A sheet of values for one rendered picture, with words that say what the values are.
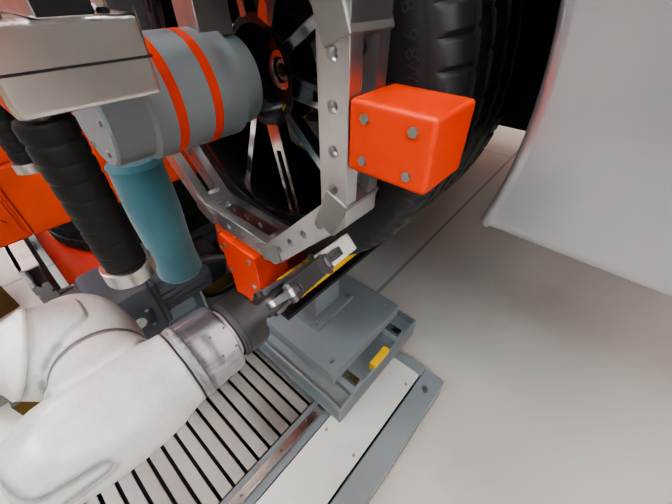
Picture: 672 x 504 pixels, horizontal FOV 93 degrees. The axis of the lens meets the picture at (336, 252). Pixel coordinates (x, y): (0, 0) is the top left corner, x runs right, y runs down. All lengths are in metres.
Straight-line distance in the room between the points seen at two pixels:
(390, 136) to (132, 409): 0.33
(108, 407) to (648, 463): 1.23
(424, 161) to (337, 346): 0.67
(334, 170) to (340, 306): 0.64
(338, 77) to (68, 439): 0.38
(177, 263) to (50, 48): 0.49
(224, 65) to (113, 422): 0.40
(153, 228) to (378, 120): 0.47
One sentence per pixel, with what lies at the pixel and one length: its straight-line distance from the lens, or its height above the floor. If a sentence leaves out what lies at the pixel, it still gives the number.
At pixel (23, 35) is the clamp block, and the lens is 0.28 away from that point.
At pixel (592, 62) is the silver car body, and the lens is 0.35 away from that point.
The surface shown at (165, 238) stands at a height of 0.60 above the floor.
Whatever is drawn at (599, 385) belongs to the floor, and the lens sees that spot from 1.36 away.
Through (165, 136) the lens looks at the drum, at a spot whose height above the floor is 0.82.
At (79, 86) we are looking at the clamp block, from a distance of 0.28.
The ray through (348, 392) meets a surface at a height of 0.16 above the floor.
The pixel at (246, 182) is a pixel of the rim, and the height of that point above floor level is 0.63.
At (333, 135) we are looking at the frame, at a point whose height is 0.85.
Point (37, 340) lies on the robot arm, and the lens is 0.48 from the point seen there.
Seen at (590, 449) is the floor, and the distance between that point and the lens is 1.23.
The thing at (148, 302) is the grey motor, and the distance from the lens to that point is 0.92.
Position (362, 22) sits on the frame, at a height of 0.94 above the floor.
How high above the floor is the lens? 0.97
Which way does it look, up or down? 41 degrees down
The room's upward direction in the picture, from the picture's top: straight up
